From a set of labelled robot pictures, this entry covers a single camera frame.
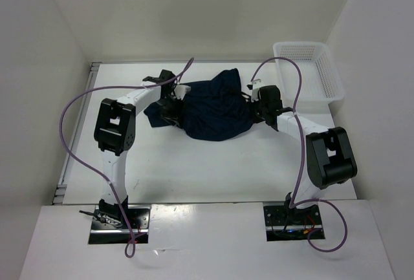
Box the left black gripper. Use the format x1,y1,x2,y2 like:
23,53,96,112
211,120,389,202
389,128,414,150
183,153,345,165
156,95,188,127

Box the navy blue shorts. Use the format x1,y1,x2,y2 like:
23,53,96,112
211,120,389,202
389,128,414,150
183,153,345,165
144,69,254,142

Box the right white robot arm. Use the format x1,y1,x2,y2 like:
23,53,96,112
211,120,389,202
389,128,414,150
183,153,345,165
247,80,358,224

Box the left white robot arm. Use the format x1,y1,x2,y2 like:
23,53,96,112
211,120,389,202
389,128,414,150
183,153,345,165
94,70,191,228

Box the white plastic basket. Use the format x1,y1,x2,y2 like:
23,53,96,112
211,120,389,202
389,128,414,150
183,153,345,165
273,41,345,109

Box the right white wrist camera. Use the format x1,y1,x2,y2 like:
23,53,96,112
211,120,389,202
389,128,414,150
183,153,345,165
247,79,263,102

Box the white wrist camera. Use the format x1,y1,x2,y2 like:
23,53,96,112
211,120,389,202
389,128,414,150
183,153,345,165
173,84,191,100
247,79,263,102

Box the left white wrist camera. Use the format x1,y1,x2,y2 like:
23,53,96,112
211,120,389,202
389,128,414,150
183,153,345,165
173,84,191,100

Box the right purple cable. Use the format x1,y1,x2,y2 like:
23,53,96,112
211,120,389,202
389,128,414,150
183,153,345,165
250,56,349,253

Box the purple cable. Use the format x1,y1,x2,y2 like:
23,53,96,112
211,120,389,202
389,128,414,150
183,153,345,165
250,56,349,253
60,57,195,258

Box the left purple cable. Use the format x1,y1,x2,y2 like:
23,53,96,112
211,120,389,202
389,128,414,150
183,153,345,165
60,57,195,258

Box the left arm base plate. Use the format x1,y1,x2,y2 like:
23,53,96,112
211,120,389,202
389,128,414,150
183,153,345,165
88,206,151,244

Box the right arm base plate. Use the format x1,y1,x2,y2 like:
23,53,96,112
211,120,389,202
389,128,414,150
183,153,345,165
263,202,325,242

